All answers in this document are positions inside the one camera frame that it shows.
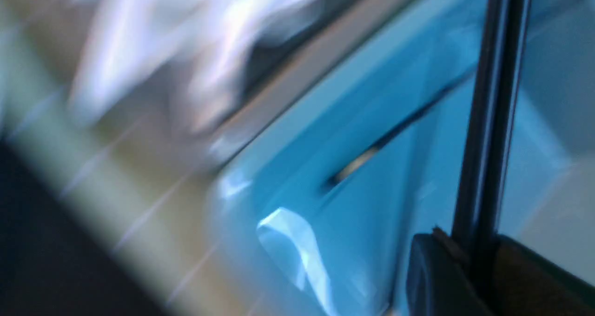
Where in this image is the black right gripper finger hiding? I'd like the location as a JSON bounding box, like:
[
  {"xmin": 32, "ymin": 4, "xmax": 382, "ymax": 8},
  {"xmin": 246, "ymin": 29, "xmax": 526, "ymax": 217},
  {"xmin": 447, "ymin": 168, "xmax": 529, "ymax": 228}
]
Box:
[{"xmin": 406, "ymin": 227, "xmax": 595, "ymax": 316}]

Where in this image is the black chopstick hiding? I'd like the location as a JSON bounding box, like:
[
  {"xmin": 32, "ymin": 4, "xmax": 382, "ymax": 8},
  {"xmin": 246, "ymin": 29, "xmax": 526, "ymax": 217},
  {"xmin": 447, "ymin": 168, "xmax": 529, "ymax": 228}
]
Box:
[{"xmin": 452, "ymin": 0, "xmax": 531, "ymax": 249}]

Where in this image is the blue plastic bin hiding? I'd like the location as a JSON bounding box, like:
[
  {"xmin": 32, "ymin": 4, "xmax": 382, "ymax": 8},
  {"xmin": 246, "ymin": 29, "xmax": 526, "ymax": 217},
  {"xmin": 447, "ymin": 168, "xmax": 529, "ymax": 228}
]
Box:
[{"xmin": 210, "ymin": 0, "xmax": 594, "ymax": 316}]

